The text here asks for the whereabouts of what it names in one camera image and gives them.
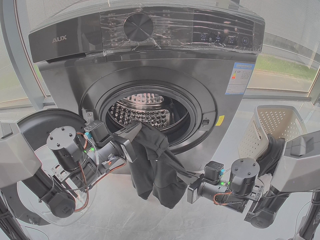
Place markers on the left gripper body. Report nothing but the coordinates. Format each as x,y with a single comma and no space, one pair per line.
126,147

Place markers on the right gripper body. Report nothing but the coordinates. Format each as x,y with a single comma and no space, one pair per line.
195,192

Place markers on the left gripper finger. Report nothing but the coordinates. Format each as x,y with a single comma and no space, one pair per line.
125,133

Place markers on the black garment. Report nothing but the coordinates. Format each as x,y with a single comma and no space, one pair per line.
155,174

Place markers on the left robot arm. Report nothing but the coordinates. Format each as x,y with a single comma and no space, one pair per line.
17,156

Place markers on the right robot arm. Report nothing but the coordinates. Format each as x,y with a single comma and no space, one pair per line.
297,164

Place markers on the grey washing machine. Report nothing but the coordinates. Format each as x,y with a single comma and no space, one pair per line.
75,84

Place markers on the cream laundry basket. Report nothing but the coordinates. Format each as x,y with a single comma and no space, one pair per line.
252,139

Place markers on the washing machine door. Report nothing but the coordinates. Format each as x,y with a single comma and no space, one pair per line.
37,121

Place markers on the heap of dark clothes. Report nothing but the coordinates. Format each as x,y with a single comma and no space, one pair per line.
273,151

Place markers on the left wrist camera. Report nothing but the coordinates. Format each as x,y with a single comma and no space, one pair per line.
98,134

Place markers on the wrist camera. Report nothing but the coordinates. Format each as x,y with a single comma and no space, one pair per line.
212,170
98,134

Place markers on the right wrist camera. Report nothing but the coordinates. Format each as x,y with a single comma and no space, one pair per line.
212,170

